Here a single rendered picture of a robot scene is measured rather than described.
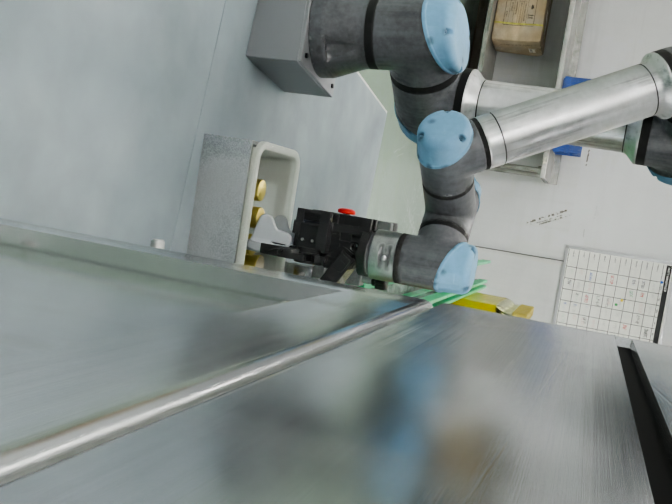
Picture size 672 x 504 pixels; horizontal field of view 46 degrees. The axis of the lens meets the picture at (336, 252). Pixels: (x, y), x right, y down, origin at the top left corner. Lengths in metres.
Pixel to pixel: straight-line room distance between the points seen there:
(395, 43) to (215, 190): 0.36
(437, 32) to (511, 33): 5.58
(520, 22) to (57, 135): 6.09
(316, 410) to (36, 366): 0.06
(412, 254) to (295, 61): 0.36
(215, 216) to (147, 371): 1.00
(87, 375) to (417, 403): 0.07
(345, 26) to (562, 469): 1.15
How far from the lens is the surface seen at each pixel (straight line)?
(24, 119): 0.88
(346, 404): 0.18
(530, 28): 6.83
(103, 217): 1.01
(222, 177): 1.18
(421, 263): 1.13
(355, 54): 1.29
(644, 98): 1.18
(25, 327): 0.26
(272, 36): 1.29
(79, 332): 0.26
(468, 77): 1.35
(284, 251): 1.18
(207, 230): 1.18
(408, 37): 1.26
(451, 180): 1.11
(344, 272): 1.18
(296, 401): 0.17
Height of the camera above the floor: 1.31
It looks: 17 degrees down
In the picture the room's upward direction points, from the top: 100 degrees clockwise
